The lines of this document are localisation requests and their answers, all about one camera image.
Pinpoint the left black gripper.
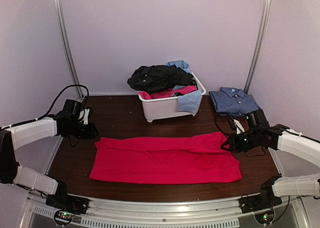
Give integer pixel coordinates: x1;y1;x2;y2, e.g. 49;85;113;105
65;120;99;140

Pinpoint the red t-shirt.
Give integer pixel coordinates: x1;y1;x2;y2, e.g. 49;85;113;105
89;132;242;185

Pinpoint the pink garment in bin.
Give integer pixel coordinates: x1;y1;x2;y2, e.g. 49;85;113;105
138;85;197;100

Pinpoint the aluminium frame post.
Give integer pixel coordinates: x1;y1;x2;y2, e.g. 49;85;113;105
244;0;272;93
53;0;80;85

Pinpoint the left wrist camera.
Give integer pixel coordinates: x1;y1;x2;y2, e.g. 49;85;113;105
79;107;93;125

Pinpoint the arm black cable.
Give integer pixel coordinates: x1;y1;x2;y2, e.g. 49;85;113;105
42;85;90;119
215;113;268;158

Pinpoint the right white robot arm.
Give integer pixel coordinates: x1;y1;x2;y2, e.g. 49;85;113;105
221;109;320;209

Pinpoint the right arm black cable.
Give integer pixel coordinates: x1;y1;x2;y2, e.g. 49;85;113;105
215;113;268;158

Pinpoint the black striped shirt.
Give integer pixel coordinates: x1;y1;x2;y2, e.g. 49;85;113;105
127;65;196;93

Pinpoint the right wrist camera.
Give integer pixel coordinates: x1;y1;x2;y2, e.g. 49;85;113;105
228;118;245;134

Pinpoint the left circuit board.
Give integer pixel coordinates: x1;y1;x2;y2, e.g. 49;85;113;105
53;210;75;226

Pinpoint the right circuit board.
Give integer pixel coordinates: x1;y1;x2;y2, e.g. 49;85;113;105
254;210;275;225

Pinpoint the light blue shirt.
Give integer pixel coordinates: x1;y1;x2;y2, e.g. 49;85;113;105
166;60;204;113

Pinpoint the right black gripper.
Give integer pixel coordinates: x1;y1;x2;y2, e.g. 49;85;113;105
220;131;260;154

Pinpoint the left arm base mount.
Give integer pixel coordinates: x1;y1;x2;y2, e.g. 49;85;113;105
45;195;89;215

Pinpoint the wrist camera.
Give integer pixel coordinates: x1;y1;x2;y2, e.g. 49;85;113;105
79;107;93;125
228;118;245;134

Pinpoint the white plastic laundry bin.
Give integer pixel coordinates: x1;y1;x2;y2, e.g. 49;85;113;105
138;73;207;123

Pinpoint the folded blue checkered shirt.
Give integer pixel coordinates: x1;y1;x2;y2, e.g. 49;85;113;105
209;87;260;117

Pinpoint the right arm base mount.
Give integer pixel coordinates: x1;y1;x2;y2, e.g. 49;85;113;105
238;194;282;214

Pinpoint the right aluminium frame post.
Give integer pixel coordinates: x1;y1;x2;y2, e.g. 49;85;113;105
244;0;272;93

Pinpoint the front aluminium rail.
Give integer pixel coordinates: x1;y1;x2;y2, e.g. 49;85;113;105
18;193;311;228

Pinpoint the circuit board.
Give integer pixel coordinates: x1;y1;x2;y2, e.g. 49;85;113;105
254;210;275;225
53;210;75;226

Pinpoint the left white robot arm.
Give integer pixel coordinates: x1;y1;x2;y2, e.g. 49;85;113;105
0;99;99;210

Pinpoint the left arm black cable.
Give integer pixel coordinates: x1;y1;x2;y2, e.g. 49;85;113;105
42;85;90;119

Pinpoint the left aluminium frame post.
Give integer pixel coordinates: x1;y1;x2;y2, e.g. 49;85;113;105
53;0;80;85

